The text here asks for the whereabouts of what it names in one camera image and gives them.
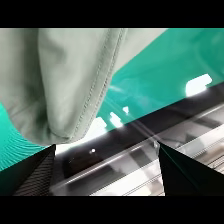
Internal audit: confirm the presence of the grey-green garment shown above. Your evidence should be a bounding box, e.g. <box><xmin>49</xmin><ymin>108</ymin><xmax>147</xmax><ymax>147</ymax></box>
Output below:
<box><xmin>0</xmin><ymin>27</ymin><xmax>168</xmax><ymax>147</ymax></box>

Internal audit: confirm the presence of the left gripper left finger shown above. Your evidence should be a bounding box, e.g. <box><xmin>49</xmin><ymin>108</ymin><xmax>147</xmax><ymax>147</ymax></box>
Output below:
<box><xmin>0</xmin><ymin>143</ymin><xmax>57</xmax><ymax>197</ymax></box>

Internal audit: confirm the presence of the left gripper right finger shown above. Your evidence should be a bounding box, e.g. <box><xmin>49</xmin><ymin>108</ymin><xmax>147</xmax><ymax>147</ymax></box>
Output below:
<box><xmin>158</xmin><ymin>142</ymin><xmax>224</xmax><ymax>197</ymax></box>

